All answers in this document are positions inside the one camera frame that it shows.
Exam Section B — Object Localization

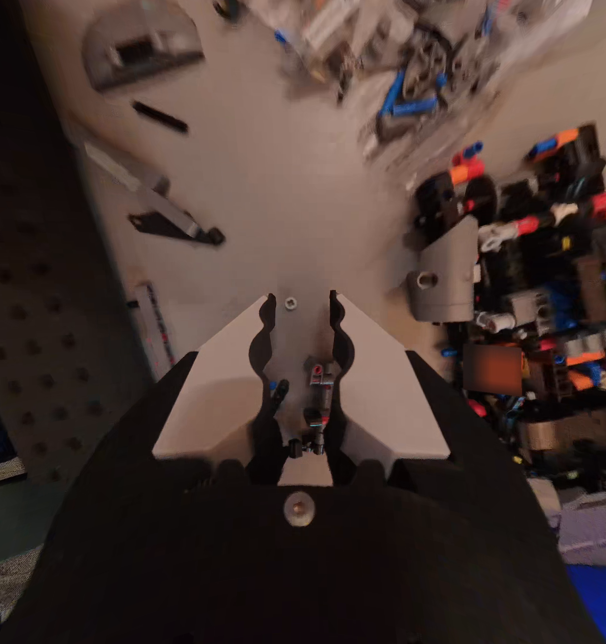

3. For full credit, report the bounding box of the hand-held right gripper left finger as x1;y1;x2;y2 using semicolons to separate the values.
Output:
151;293;290;485

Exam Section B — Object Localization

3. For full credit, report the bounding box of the grey curved lego panel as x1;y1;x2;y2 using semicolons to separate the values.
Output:
82;2;205;94

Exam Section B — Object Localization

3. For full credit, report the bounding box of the clear bag of lego liftarms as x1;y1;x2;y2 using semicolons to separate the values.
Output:
361;30;502;159

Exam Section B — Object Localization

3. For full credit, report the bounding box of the blue plastic bin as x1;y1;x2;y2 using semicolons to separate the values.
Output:
565;563;606;644

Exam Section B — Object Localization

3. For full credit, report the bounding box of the small grey lego assembly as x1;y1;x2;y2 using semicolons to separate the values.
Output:
287;358;335;459

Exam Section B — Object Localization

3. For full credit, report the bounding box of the lego car model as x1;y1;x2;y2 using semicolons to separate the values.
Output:
406;123;606;496

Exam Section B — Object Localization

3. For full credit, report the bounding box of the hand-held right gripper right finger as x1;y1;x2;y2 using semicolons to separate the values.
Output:
328;289;452;485

